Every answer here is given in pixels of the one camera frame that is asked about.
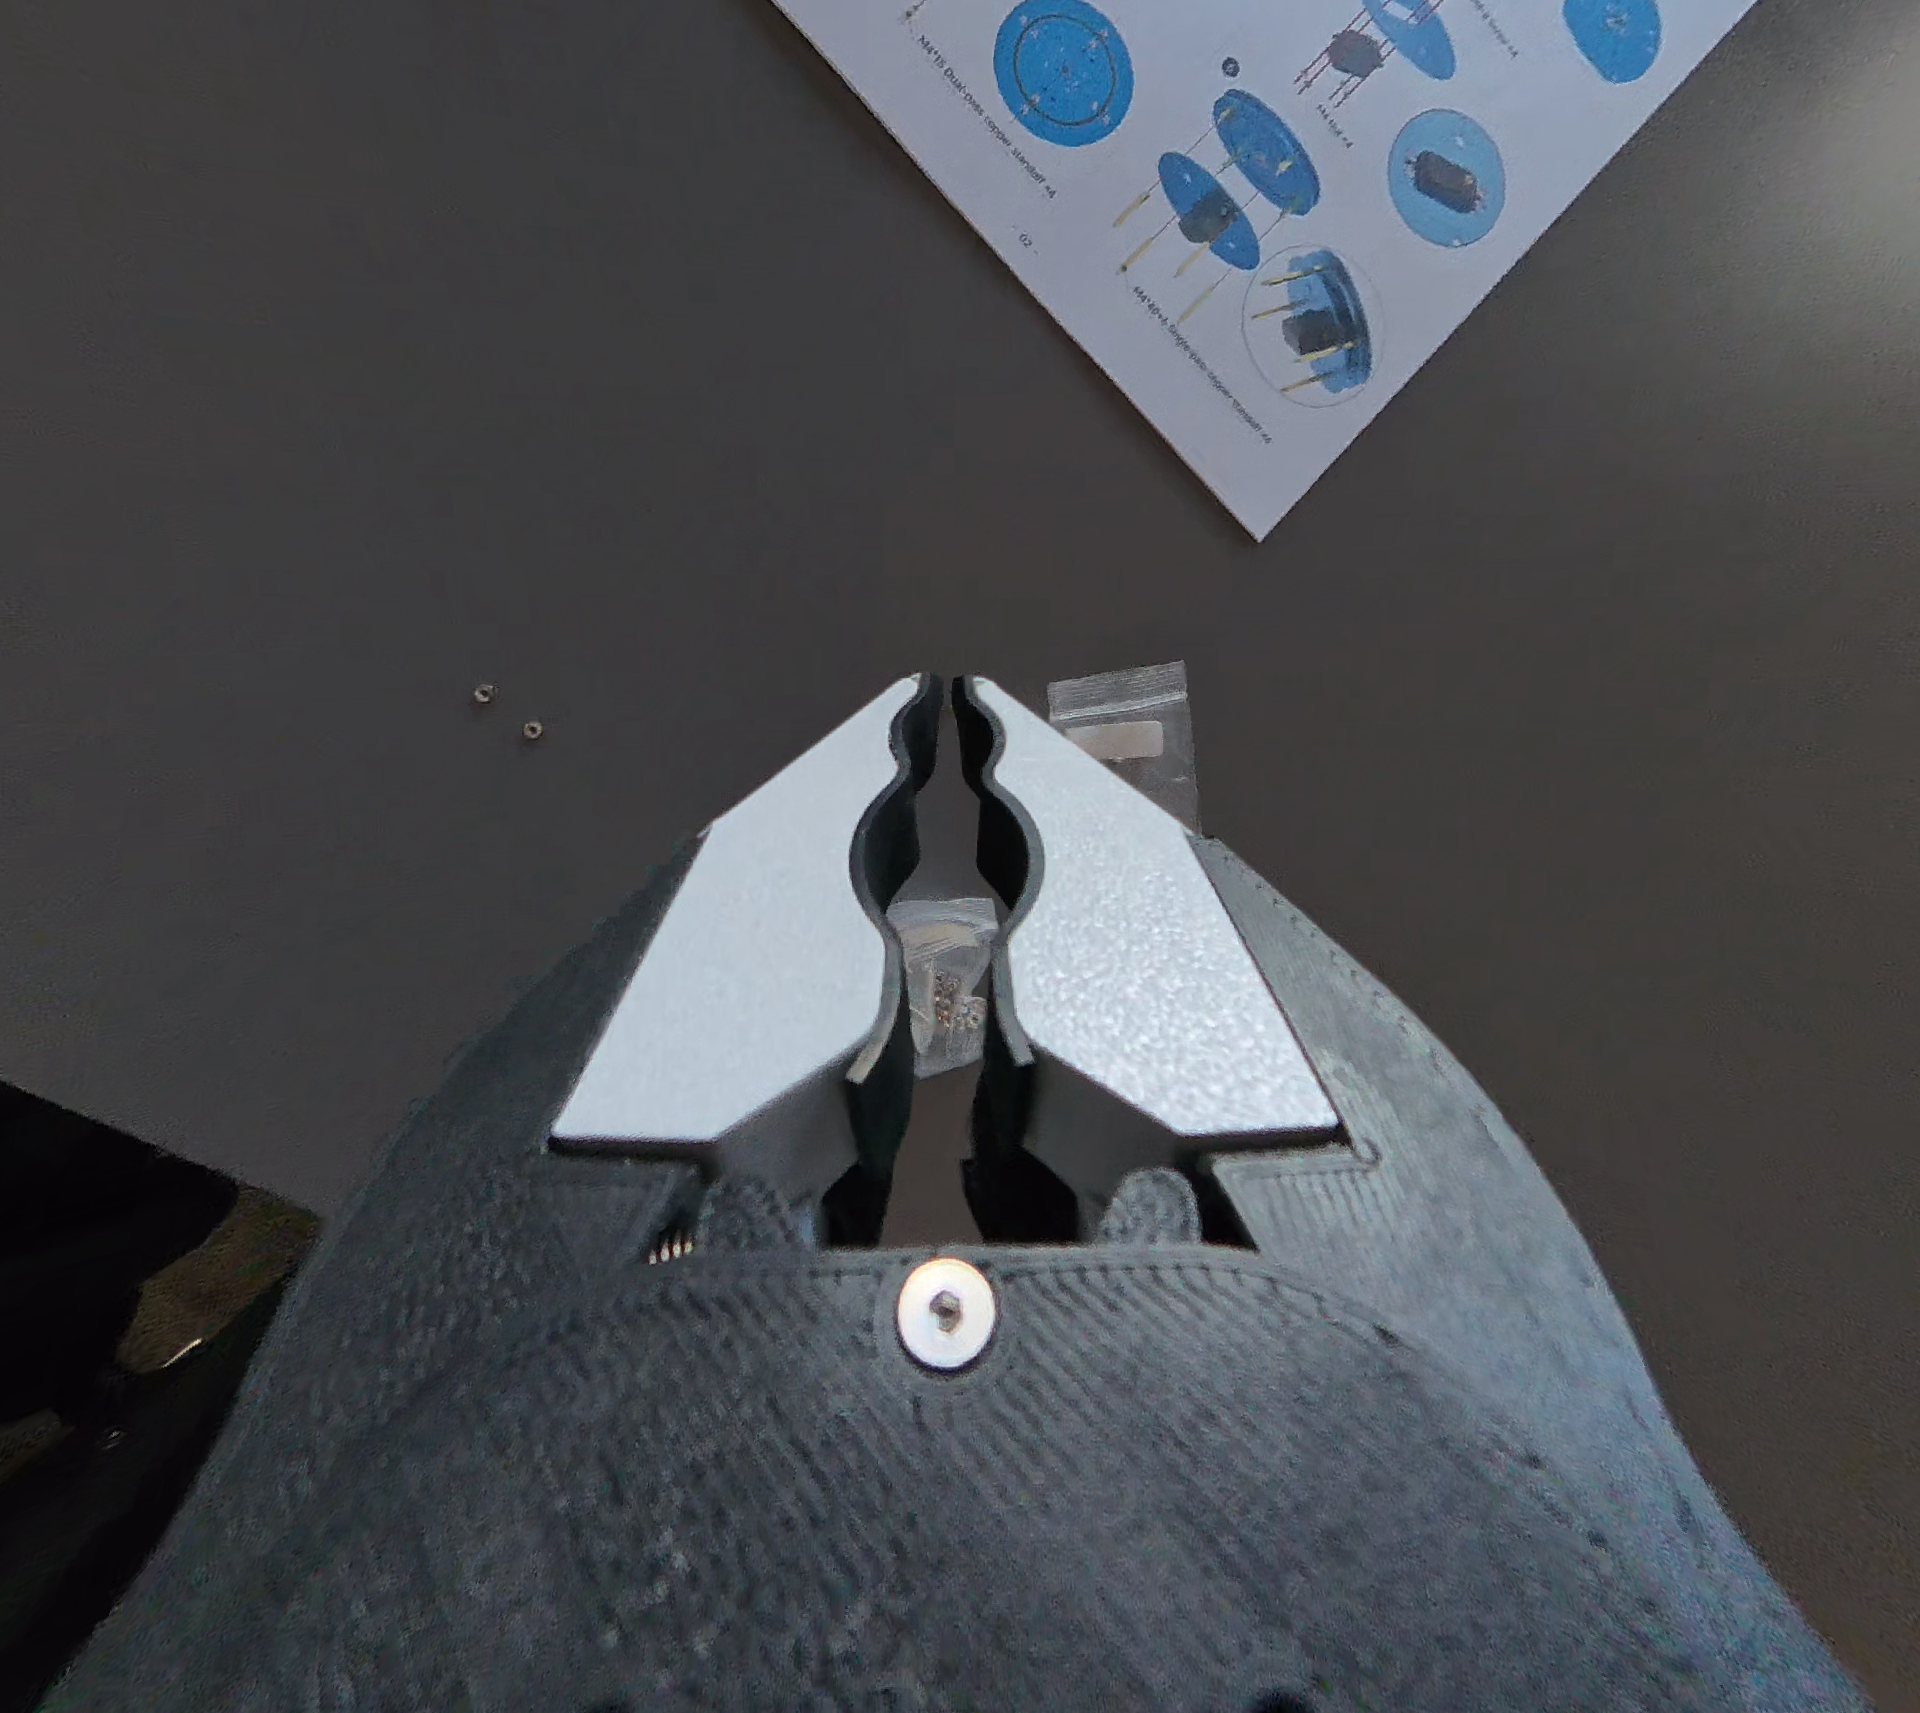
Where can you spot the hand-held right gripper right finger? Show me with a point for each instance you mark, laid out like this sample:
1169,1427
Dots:
1154,979

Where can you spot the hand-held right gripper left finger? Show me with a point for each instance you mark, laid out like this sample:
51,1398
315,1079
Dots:
735,979

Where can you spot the small clear plastic bag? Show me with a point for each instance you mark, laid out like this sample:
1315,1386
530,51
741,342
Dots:
1140,740
945,979

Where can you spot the printed instruction sheet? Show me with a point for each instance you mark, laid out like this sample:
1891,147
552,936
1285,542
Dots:
1201,18

